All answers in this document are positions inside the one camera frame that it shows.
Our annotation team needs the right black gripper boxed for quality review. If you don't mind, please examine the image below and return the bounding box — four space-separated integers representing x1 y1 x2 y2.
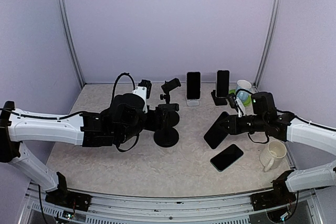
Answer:
217 114 268 135

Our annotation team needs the blue phone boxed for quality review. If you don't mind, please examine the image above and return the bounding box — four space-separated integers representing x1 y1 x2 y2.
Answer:
204 112 229 150

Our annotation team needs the black folding phone stand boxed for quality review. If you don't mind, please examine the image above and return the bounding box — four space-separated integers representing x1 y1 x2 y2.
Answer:
211 90 228 106

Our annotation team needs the white folding phone stand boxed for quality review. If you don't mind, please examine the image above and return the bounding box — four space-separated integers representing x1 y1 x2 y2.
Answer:
186 99 200 106

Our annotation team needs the teal phone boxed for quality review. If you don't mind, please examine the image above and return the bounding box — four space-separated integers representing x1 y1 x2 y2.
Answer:
210 144 244 172

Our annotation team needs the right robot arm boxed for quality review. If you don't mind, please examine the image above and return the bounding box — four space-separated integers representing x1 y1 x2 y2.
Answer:
218 92 335 205

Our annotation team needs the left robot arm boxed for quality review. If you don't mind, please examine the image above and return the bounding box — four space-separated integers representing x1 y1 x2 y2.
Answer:
1 93 163 206

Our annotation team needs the green saucer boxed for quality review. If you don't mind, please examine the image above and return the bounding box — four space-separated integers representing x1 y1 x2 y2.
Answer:
229 89 251 107

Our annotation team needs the light blue mug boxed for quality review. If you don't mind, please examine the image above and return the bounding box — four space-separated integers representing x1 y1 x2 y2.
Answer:
235 80 252 102

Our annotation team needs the cream ceramic mug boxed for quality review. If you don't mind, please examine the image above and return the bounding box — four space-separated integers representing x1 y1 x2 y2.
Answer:
259 140 287 172

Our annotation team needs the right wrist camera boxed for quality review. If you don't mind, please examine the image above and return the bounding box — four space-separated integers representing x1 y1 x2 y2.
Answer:
227 93 246 118

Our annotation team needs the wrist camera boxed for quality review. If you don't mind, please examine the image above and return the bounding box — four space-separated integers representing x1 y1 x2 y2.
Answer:
132 79 152 113
227 93 246 118

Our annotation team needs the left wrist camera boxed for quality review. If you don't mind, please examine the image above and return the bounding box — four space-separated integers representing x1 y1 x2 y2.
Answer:
132 79 152 113

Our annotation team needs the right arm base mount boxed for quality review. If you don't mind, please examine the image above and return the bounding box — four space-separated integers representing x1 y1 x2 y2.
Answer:
250 169 297 211

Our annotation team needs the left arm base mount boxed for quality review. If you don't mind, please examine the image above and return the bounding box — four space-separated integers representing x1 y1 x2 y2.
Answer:
45 172 91 212

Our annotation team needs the right aluminium frame post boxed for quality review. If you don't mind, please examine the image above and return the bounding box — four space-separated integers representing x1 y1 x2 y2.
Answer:
253 0 281 89

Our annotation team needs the aluminium frame post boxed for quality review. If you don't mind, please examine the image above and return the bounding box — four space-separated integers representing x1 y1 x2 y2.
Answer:
253 0 281 89
57 0 86 88

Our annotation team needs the left aluminium frame post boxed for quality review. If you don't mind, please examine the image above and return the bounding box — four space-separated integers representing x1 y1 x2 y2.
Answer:
57 0 86 88

